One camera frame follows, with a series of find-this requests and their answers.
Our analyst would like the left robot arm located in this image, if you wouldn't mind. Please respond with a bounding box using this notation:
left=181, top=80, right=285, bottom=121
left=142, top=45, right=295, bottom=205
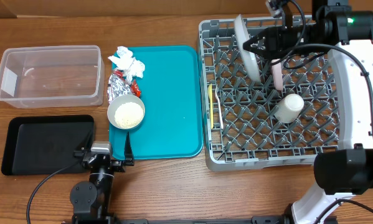
left=70, top=133, right=135, bottom=223

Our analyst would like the pink plate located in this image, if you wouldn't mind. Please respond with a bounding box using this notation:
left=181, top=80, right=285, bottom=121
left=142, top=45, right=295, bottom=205
left=271, top=63, right=283, bottom=91

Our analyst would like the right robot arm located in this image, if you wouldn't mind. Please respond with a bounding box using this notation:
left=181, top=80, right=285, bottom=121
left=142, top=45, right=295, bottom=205
left=243, top=1, right=373, bottom=223

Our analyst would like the crumpled silver foil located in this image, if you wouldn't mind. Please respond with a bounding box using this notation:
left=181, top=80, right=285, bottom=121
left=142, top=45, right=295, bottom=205
left=107, top=74, right=133, bottom=104

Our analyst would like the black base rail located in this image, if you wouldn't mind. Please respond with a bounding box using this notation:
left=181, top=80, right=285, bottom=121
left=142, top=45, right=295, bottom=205
left=61, top=215, right=338, bottom=224

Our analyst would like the white plastic fork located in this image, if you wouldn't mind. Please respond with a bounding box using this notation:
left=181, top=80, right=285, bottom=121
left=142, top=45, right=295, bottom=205
left=214, top=85, right=224, bottom=129

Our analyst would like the black plastic tray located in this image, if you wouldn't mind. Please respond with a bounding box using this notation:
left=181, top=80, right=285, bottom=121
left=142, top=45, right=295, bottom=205
left=1, top=114, right=95, bottom=175

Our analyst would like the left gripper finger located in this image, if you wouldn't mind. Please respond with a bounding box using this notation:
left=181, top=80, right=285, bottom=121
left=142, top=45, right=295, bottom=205
left=80, top=129, right=95, bottom=151
left=124, top=132, right=135, bottom=166

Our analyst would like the red wrapper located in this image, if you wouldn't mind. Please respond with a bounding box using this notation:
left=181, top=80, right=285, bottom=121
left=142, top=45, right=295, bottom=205
left=113, top=70, right=141, bottom=98

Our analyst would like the white cup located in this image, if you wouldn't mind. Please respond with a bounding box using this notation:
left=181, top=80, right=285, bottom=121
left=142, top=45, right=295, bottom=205
left=274, top=94, right=304, bottom=123

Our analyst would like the crumpled white tissue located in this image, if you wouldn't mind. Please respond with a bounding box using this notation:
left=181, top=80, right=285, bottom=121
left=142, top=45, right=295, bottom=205
left=108, top=46, right=145, bottom=85

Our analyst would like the grey bowl with rice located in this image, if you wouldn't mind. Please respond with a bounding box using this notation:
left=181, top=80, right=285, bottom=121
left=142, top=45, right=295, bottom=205
left=107, top=95, right=145, bottom=130

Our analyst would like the clear plastic bin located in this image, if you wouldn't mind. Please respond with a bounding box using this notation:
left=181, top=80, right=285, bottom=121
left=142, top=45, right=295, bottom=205
left=0, top=45, right=105, bottom=109

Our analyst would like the grey plate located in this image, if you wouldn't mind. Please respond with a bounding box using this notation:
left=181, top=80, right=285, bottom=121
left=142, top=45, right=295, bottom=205
left=234, top=14, right=261, bottom=82

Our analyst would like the teal plastic tray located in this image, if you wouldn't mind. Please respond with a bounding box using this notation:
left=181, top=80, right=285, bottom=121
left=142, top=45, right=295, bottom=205
left=109, top=45, right=203, bottom=160

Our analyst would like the yellow plastic fork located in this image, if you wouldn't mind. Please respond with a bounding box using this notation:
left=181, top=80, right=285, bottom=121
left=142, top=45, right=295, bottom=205
left=207, top=84, right=214, bottom=129

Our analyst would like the grey dishwasher rack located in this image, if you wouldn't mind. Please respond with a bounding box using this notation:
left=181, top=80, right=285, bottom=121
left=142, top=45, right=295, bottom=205
left=198, top=19, right=339, bottom=171

